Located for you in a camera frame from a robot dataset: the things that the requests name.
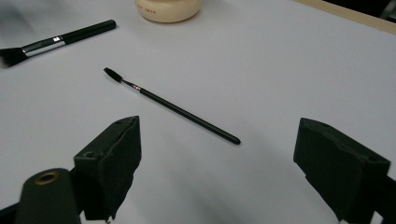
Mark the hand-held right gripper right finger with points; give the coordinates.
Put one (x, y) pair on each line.
(339, 168)

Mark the large black makeup brush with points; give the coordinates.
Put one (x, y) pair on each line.
(46, 44)

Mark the cream round jar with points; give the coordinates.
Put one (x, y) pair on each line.
(168, 9)

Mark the thin black spoolie brush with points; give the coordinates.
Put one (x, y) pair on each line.
(183, 112)

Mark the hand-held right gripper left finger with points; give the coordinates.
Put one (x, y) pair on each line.
(109, 165)

